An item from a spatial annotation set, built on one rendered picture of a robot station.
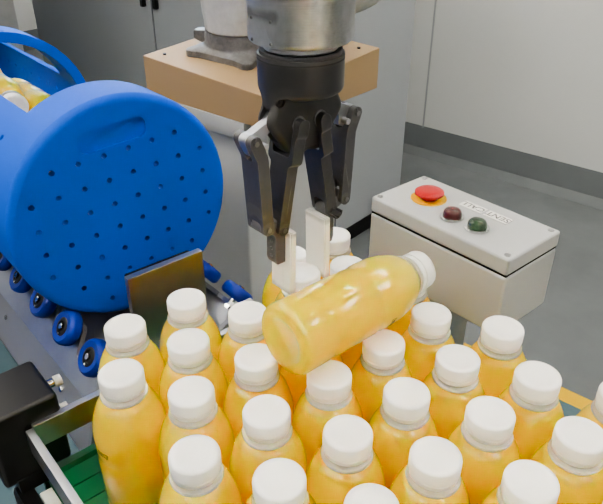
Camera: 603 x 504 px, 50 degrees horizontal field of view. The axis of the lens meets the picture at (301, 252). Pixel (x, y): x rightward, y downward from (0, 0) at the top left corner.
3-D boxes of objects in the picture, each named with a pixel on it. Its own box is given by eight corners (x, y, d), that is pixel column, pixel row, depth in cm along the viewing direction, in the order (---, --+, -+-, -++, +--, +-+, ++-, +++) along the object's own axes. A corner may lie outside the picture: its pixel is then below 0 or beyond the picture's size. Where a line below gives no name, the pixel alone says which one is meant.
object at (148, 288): (200, 323, 87) (191, 242, 80) (210, 332, 85) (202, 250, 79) (132, 355, 81) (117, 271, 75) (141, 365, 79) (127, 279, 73)
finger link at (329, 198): (289, 107, 59) (301, 100, 60) (308, 207, 66) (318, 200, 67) (318, 118, 56) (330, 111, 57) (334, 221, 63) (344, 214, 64)
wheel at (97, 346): (100, 332, 77) (86, 330, 76) (118, 351, 74) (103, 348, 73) (83, 365, 78) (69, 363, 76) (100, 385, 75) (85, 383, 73)
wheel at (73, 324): (74, 304, 82) (60, 301, 81) (89, 321, 79) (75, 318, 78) (58, 335, 82) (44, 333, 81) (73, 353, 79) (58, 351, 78)
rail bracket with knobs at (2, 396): (65, 420, 75) (47, 350, 70) (92, 457, 71) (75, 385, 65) (-23, 463, 70) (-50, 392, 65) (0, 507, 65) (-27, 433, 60)
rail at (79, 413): (328, 297, 88) (328, 278, 86) (332, 299, 87) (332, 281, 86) (36, 443, 66) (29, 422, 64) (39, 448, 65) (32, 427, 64)
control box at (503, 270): (417, 240, 91) (424, 172, 86) (544, 303, 78) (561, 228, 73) (366, 264, 86) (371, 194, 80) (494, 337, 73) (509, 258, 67)
